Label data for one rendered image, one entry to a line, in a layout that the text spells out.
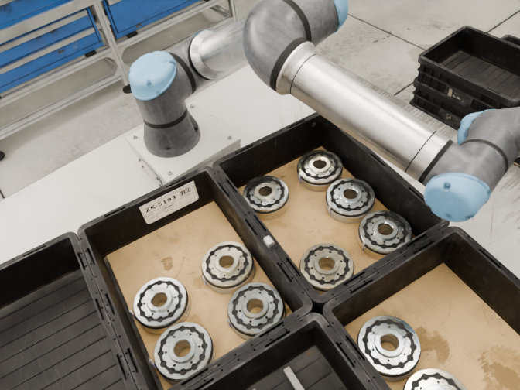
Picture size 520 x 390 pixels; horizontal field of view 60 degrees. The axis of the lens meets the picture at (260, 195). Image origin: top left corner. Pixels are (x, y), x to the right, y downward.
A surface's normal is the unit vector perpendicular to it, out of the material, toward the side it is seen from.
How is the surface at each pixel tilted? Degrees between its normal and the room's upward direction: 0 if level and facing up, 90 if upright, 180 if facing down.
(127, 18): 90
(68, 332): 0
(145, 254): 0
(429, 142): 19
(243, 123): 0
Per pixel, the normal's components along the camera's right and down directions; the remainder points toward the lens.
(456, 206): -0.65, 0.61
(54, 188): -0.10, -0.64
